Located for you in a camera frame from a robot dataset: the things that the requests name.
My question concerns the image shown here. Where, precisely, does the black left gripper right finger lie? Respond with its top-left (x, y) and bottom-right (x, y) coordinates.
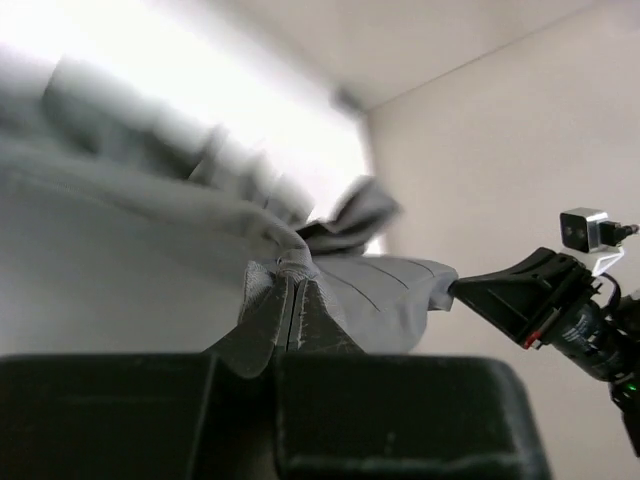
top-left (275, 281), bottom-right (551, 479)

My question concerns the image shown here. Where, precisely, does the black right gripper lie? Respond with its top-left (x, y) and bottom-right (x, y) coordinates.
top-left (451, 248), bottom-right (630, 382)

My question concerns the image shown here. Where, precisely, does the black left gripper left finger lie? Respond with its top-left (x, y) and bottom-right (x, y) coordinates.
top-left (1, 280), bottom-right (294, 479)

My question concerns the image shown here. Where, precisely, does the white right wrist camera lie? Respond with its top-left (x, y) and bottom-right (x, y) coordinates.
top-left (559, 207), bottom-right (639, 277)

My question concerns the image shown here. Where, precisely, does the grey pleated skirt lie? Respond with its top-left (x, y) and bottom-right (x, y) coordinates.
top-left (1, 51), bottom-right (457, 356)

